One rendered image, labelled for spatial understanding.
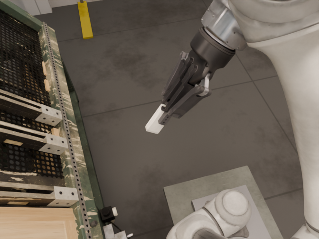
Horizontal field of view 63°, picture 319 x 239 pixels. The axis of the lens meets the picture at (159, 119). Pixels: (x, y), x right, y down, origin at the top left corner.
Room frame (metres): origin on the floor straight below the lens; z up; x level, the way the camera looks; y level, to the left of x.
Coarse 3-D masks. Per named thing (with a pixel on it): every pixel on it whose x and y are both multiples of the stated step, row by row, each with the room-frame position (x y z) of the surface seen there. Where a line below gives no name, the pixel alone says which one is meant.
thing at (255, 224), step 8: (248, 192) 0.43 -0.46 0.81; (192, 200) 0.40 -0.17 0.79; (200, 200) 0.40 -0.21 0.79; (208, 200) 0.40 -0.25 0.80; (248, 200) 0.39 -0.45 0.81; (256, 208) 0.35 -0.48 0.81; (256, 216) 0.31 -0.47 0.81; (248, 224) 0.28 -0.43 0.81; (256, 224) 0.28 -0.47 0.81; (264, 224) 0.28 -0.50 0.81; (256, 232) 0.24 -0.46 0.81; (264, 232) 0.24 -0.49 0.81
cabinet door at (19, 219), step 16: (0, 208) 0.26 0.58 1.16; (16, 208) 0.27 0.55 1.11; (32, 208) 0.29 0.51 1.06; (48, 208) 0.30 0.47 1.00; (64, 208) 0.32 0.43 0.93; (0, 224) 0.21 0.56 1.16; (16, 224) 0.21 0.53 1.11; (32, 224) 0.23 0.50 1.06; (48, 224) 0.24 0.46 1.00; (64, 224) 0.25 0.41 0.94
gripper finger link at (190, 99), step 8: (200, 88) 0.28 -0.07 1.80; (184, 96) 0.30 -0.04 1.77; (192, 96) 0.29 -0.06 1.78; (200, 96) 0.29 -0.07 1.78; (176, 104) 0.29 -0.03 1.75; (184, 104) 0.29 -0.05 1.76; (192, 104) 0.29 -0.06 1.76; (168, 112) 0.29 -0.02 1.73; (176, 112) 0.28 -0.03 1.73; (184, 112) 0.28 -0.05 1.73
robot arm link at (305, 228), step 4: (304, 224) 0.13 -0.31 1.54; (300, 228) 0.12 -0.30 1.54; (304, 228) 0.12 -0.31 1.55; (308, 228) 0.11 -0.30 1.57; (296, 232) 0.11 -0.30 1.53; (300, 232) 0.11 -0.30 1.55; (304, 232) 0.11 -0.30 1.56; (308, 232) 0.10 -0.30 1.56; (312, 232) 0.10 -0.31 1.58; (316, 232) 0.10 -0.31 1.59; (292, 236) 0.10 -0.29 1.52; (296, 236) 0.10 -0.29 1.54; (300, 236) 0.10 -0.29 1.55; (304, 236) 0.10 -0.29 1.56; (308, 236) 0.10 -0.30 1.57; (312, 236) 0.10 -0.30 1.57; (316, 236) 0.09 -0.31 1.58
